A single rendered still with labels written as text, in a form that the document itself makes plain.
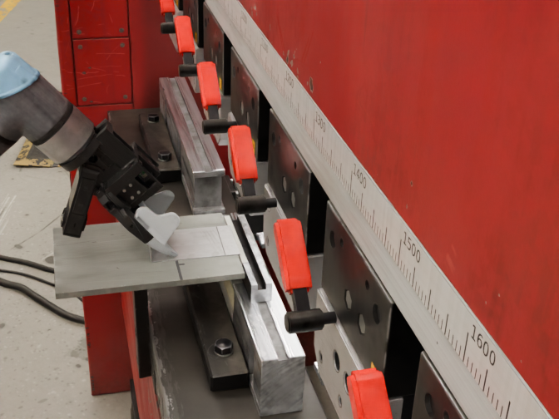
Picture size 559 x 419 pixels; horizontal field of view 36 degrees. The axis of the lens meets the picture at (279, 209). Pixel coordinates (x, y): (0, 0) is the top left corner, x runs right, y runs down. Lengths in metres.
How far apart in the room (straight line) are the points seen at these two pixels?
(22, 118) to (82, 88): 0.93
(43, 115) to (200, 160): 0.53
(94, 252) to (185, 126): 0.54
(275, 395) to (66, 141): 0.43
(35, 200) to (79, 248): 2.29
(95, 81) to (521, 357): 1.72
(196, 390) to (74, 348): 1.55
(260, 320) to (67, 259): 0.30
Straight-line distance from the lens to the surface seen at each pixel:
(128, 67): 2.06
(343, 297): 0.68
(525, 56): 0.40
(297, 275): 0.70
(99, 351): 2.45
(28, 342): 2.79
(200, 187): 1.60
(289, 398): 1.16
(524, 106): 0.40
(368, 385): 0.56
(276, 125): 0.85
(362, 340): 0.65
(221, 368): 1.20
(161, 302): 1.38
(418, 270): 0.53
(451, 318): 0.50
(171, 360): 1.26
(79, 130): 1.16
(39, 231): 3.36
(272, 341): 1.15
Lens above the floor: 1.67
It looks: 29 degrees down
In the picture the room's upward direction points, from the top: 2 degrees clockwise
